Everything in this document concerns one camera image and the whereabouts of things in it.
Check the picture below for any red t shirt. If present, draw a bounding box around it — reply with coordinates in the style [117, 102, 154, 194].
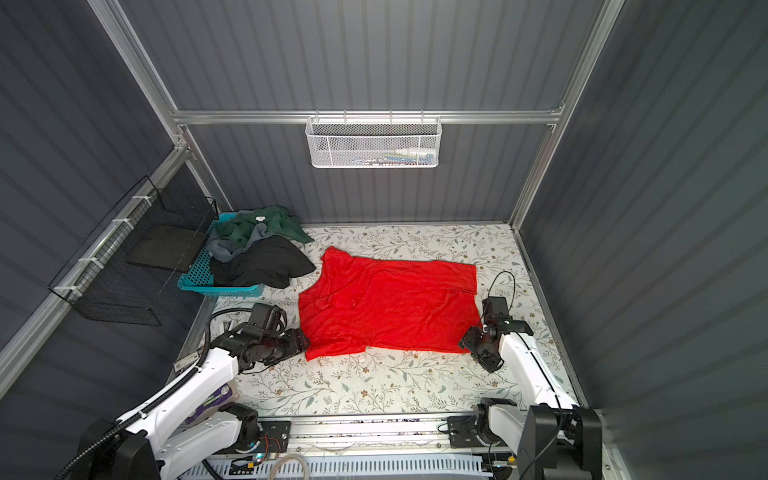
[298, 247, 480, 360]

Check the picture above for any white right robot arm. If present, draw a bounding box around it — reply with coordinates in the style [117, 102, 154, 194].
[447, 296, 603, 479]

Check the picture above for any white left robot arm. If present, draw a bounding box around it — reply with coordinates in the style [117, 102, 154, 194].
[56, 303, 310, 479]

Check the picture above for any purple booklet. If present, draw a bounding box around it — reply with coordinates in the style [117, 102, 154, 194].
[182, 383, 235, 427]

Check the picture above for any black t shirt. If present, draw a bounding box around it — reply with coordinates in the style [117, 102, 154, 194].
[210, 236, 316, 289]

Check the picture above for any teal plastic laundry basket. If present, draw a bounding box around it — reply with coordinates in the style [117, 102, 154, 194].
[177, 211, 264, 298]

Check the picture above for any grey t shirt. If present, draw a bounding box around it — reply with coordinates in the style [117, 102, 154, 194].
[205, 223, 272, 263]

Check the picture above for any green t shirt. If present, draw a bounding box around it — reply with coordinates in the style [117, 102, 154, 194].
[215, 206, 314, 248]

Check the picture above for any black corrugated cable conduit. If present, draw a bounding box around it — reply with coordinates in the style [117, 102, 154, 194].
[53, 307, 256, 480]

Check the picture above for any white slotted cable duct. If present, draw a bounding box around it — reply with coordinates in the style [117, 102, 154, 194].
[209, 454, 493, 479]

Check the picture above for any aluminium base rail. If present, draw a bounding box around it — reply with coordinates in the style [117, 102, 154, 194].
[128, 409, 607, 457]

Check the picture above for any black wire mesh basket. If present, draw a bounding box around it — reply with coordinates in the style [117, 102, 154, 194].
[48, 171, 218, 327]

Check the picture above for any white wire mesh basket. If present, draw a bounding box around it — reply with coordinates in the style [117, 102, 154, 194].
[305, 117, 443, 169]

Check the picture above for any aluminium horizontal frame bar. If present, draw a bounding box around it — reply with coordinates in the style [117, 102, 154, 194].
[172, 109, 561, 125]

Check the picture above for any aluminium corner frame post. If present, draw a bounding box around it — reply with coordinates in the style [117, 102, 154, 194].
[508, 0, 626, 230]

